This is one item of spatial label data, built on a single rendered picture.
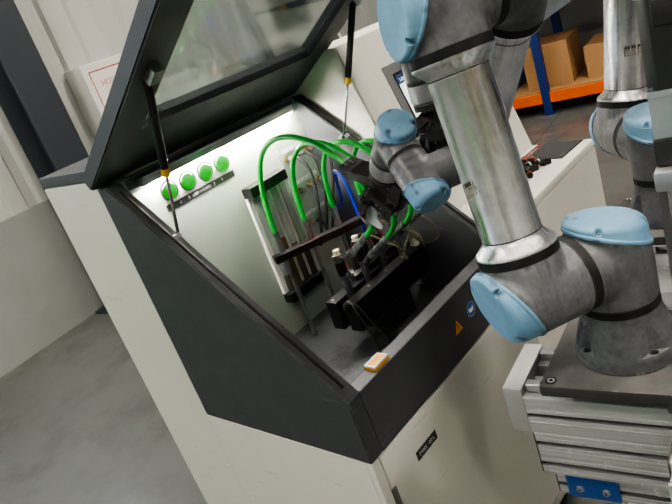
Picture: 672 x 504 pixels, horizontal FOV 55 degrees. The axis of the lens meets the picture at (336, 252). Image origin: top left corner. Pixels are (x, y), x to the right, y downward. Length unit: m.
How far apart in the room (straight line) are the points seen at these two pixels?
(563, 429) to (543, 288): 0.33
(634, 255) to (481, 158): 0.26
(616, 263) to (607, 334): 0.12
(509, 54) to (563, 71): 5.79
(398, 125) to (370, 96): 0.68
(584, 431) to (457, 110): 0.57
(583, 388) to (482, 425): 0.74
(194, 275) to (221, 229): 0.32
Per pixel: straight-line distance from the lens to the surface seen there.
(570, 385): 1.05
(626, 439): 1.14
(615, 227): 0.96
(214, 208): 1.73
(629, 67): 1.53
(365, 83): 1.87
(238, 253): 1.77
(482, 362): 1.71
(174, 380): 1.84
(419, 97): 1.40
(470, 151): 0.87
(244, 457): 1.81
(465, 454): 1.70
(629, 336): 1.03
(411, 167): 1.17
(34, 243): 5.51
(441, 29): 0.85
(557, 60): 6.80
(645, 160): 1.44
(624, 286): 0.99
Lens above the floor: 1.66
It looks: 20 degrees down
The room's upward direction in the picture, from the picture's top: 20 degrees counter-clockwise
